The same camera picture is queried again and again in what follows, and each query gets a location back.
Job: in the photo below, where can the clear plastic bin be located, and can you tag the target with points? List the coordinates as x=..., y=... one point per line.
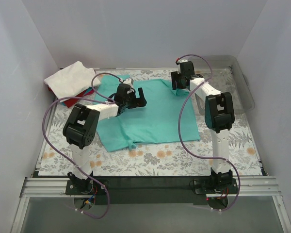
x=224, y=74

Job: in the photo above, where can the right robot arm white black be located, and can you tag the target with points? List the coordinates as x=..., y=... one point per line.
x=219, y=118

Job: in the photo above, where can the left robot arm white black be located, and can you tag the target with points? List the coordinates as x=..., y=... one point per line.
x=80, y=129

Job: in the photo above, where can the teal t shirt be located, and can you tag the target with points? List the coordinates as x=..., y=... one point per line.
x=167, y=117

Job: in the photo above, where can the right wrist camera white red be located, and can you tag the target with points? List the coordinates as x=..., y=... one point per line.
x=182, y=60

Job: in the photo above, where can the blue folded t shirt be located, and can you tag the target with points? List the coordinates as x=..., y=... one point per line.
x=71, y=101

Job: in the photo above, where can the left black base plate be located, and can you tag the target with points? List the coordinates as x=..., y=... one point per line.
x=86, y=187

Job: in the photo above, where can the floral table mat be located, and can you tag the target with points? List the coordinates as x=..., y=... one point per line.
x=169, y=159

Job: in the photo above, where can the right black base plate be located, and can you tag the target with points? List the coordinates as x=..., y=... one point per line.
x=203, y=185

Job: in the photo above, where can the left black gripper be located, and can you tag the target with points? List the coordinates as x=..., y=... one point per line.
x=135, y=101

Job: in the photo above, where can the white folded t shirt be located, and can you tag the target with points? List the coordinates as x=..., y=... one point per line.
x=71, y=80

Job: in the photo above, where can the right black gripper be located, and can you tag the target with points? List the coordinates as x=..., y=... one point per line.
x=174, y=80

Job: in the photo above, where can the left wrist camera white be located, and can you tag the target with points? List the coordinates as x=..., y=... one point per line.
x=128, y=85

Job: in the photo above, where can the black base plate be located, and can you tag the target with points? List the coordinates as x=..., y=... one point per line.
x=86, y=187
x=203, y=185

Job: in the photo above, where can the aluminium front rail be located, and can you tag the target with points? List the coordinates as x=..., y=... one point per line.
x=56, y=187

